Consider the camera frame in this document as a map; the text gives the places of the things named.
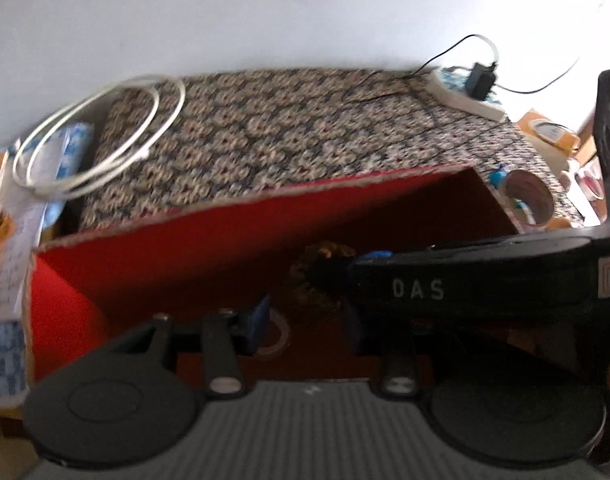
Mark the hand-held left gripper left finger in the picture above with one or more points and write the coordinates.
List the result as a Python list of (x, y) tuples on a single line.
[(257, 325)]

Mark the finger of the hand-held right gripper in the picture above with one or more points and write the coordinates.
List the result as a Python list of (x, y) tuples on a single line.
[(372, 257)]

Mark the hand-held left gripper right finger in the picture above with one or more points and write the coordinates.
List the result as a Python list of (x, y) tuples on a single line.
[(353, 327)]

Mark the brown pine cone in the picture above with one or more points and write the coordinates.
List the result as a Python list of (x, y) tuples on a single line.
[(302, 285)]

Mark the red cardboard box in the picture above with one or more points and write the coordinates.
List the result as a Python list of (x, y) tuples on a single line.
[(210, 250)]

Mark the brown tape roll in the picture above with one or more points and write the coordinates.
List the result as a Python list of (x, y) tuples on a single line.
[(535, 200)]

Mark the small blue object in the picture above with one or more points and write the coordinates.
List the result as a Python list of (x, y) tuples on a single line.
[(498, 177)]

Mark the pink white container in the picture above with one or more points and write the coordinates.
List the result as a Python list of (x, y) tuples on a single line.
[(585, 180)]

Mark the orange box white label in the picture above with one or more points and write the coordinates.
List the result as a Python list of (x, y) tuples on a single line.
[(560, 142)]

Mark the floral patterned cloth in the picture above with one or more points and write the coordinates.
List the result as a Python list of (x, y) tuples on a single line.
[(285, 125)]

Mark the white power strip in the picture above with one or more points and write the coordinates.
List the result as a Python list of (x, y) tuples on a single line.
[(465, 102)]

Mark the black power adapter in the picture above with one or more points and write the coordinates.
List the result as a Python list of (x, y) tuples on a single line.
[(480, 80)]

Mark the printed paper sheets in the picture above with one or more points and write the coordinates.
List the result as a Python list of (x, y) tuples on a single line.
[(20, 260)]

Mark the blue checkered cloth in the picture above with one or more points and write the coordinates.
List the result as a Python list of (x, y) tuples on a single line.
[(5, 355)]

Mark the blue white packet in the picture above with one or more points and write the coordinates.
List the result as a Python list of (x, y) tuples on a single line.
[(72, 145)]

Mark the brown cardboard boxes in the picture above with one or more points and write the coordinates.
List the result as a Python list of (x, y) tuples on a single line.
[(0, 420)]

